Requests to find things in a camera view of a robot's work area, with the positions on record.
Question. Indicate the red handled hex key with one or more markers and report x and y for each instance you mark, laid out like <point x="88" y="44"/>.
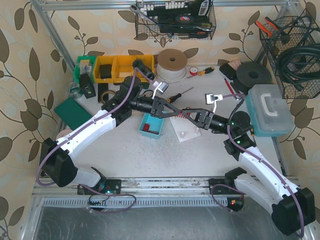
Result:
<point x="229" y="87"/>

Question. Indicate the brown tape roll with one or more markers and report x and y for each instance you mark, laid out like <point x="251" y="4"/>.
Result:
<point x="104" y="97"/>

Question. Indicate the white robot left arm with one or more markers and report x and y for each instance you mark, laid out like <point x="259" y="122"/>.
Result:
<point x="57" y="156"/>

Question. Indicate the white peg base plate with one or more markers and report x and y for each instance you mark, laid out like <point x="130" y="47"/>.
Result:
<point x="184" y="129"/>

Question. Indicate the green notebook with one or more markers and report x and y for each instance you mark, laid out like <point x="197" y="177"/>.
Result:
<point x="72" y="113"/>

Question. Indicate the black box in bin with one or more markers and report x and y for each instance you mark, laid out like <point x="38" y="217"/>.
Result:
<point x="105" y="71"/>

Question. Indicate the black green device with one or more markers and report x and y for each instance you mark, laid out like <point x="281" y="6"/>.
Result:
<point x="86" y="86"/>

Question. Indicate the white cable spool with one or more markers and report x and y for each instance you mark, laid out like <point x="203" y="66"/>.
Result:
<point x="171" y="65"/>

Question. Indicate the red spring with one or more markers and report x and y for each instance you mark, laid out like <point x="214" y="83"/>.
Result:
<point x="180" y="115"/>
<point x="146" y="127"/>

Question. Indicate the orange black small screwdriver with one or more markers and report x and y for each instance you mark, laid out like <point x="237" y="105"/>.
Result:
<point x="173" y="98"/>

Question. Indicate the teal plastic toolbox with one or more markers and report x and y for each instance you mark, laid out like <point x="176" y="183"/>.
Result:
<point x="268" y="111"/>

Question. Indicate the wire basket with tools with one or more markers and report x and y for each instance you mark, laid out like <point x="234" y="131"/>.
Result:
<point x="175" y="19"/>

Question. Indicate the glass jar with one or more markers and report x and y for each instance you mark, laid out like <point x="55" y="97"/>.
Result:
<point x="75" y="91"/>

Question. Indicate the wire basket with hoses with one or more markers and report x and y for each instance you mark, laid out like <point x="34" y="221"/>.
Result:
<point x="293" y="54"/>

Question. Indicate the black pipe fitting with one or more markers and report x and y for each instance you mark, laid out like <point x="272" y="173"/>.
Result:
<point x="144" y="70"/>

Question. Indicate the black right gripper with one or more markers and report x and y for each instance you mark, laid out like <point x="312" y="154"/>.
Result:
<point x="206" y="119"/>

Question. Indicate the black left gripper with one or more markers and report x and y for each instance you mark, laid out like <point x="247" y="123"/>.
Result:
<point x="157" y="107"/>

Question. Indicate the green storage bin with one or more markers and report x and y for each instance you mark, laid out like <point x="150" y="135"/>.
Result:
<point x="84" y="65"/>

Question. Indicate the red tape roll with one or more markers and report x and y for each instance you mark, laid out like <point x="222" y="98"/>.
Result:
<point x="193" y="71"/>

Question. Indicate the yellow black handle screwdriver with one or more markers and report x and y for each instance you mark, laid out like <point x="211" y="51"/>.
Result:
<point x="208" y="70"/>

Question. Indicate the black rectangular case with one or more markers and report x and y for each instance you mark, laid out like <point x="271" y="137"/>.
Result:
<point x="228" y="71"/>

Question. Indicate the yellow storage bins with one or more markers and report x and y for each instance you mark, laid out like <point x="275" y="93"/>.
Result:
<point x="121" y="67"/>

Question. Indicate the teal spring tray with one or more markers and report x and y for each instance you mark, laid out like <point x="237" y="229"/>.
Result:
<point x="155" y="129"/>

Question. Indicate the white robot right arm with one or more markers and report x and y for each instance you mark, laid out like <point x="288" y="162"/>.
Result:
<point x="291" y="208"/>

